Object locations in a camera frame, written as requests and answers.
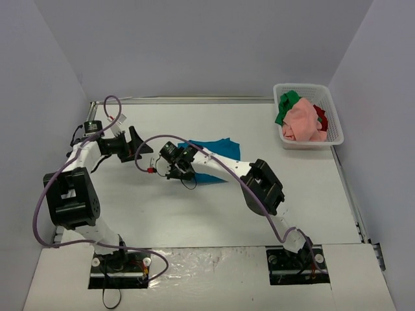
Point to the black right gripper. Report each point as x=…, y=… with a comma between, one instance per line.
x=177, y=172

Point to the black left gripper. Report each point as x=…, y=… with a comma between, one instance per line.
x=130, y=146

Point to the blue t shirt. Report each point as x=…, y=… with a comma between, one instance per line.
x=223, y=147

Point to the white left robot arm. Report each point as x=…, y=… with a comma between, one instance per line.
x=71, y=197

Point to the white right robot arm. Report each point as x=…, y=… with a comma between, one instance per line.
x=261, y=189

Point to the green t shirt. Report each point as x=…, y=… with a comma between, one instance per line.
x=286, y=102

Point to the pink t shirt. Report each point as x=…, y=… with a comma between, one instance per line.
x=301, y=123

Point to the white plastic laundry basket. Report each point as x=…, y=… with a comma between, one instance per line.
x=320, y=96

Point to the red t shirt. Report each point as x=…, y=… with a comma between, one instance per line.
x=322, y=119

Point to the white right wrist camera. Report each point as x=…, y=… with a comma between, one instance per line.
x=160, y=166

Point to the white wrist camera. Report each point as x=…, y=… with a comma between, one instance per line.
x=160, y=166
x=117, y=128

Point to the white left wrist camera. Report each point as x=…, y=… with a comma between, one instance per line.
x=117, y=128

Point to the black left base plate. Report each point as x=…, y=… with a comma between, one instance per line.
x=131, y=272

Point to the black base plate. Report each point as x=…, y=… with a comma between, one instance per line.
x=286, y=268
x=131, y=272

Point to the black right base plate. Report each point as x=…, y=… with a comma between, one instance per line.
x=286, y=268

